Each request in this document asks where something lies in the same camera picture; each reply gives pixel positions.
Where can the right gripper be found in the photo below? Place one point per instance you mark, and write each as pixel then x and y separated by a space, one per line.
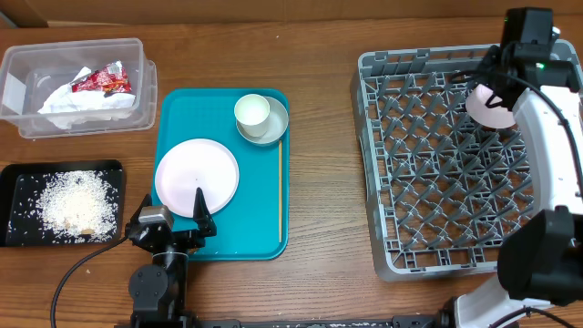
pixel 489 56

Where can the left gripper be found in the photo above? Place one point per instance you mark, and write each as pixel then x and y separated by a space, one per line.
pixel 195 239

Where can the large white plate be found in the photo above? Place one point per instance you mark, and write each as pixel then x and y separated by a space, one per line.
pixel 196 164

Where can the small white plate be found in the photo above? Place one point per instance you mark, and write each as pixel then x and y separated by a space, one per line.
pixel 482 107

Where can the rice food scraps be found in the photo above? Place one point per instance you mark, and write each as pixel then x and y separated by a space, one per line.
pixel 68 207

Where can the red snack wrapper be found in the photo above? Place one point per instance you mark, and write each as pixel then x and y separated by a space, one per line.
pixel 112 78

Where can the white napkin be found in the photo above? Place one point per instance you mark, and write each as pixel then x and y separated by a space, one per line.
pixel 72 108

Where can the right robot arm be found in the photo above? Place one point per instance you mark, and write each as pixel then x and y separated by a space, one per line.
pixel 540 265

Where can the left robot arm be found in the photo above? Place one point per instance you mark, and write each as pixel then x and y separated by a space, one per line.
pixel 158 290

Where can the grey dishwasher rack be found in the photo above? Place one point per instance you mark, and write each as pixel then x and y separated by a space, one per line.
pixel 443 192

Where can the teal serving tray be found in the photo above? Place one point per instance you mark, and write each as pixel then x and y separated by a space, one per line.
pixel 248 224

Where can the black plastic tray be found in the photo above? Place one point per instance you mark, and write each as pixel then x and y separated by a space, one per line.
pixel 11 172

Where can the white paper cup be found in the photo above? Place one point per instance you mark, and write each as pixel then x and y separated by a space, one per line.
pixel 251 112

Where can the wooden chopstick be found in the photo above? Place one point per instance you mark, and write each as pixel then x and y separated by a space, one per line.
pixel 280 188

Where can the grey bowl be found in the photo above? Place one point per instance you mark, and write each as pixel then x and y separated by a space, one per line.
pixel 277 123

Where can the clear plastic bin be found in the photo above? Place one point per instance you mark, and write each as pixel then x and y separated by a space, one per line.
pixel 31 73

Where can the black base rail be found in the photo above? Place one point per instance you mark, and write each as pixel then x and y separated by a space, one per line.
pixel 398 321

